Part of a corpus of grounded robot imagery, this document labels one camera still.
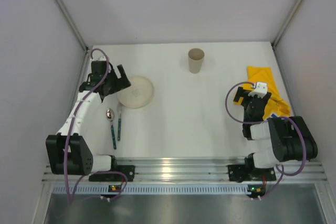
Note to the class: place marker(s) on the perforated cable duct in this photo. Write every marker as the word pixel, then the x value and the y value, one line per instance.
pixel 170 189

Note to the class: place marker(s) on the beige paper cup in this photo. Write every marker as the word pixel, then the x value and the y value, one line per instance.
pixel 195 60

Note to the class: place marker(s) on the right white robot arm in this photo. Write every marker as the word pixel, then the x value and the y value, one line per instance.
pixel 290 138

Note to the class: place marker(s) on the cream round plate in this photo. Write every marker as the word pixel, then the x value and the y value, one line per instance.
pixel 139 94

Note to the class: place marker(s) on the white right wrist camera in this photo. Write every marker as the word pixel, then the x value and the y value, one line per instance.
pixel 259 89

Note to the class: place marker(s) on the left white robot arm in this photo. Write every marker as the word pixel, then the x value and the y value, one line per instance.
pixel 73 150

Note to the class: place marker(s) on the aluminium rail frame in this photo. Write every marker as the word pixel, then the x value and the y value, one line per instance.
pixel 176 170

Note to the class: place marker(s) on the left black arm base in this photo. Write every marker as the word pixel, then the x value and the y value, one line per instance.
pixel 116 173

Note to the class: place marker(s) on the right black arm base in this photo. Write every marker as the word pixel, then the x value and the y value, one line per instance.
pixel 247 172

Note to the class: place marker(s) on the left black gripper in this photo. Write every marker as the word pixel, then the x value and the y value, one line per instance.
pixel 115 83

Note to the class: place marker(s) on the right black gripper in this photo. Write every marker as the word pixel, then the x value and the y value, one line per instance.
pixel 252 100

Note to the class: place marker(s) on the metal spoon teal handle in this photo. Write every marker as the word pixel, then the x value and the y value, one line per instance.
pixel 110 117

